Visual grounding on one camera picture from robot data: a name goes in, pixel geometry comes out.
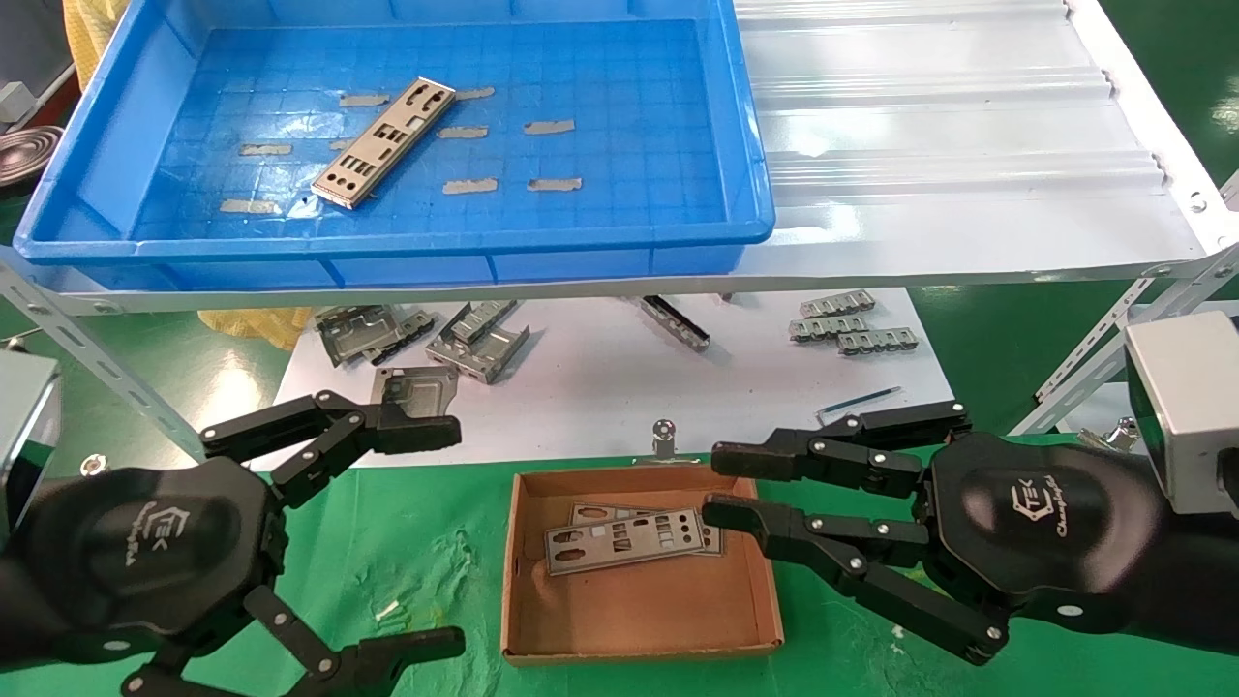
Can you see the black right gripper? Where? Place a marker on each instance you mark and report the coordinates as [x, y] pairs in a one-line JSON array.
[[1045, 523]]

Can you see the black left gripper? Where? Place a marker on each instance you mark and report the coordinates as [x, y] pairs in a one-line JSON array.
[[145, 552]]

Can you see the silver metal IO shield plate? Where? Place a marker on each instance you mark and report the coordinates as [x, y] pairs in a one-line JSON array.
[[619, 537], [387, 140], [629, 512]]

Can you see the brown cardboard box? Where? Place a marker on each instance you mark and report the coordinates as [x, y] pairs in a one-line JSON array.
[[639, 610]]

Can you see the blue plastic tray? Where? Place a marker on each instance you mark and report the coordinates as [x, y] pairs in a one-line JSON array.
[[629, 194]]

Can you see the small white box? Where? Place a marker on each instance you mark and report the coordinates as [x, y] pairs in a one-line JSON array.
[[17, 102]]

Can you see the green table cloth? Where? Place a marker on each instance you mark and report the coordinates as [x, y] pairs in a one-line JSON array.
[[426, 542]]

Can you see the thin allen key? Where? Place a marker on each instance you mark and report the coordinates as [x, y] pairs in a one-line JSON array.
[[861, 399]]

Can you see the flat grey metal plate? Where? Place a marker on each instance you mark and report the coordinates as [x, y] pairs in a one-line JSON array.
[[416, 392]]

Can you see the small notched metal strip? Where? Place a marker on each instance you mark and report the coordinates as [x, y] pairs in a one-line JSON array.
[[828, 328], [837, 305], [876, 342]]

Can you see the yellow plastic bag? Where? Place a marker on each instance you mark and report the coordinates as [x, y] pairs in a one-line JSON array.
[[261, 324]]

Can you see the white metal shelf rack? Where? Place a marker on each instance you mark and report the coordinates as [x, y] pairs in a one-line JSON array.
[[920, 145]]

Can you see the round ribbed metal disc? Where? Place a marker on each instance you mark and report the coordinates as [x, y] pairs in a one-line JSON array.
[[29, 157]]

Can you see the yellow mesh cloth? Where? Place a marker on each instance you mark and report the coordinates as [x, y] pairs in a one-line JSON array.
[[92, 29]]

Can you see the folded grey metal bracket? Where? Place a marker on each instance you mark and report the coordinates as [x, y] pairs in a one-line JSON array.
[[479, 356]]

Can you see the large grey metal bracket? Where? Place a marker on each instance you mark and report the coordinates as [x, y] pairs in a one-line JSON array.
[[348, 331]]

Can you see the small grey metal bracket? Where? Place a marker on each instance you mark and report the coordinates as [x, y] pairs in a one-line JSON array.
[[414, 327]]

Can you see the long narrow metal bracket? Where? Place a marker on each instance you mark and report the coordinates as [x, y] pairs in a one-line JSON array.
[[678, 327]]

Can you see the slotted grey metal bracket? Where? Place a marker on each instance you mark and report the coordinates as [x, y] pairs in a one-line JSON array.
[[484, 318]]

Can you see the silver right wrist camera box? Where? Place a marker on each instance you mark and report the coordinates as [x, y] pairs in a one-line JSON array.
[[1191, 407]]

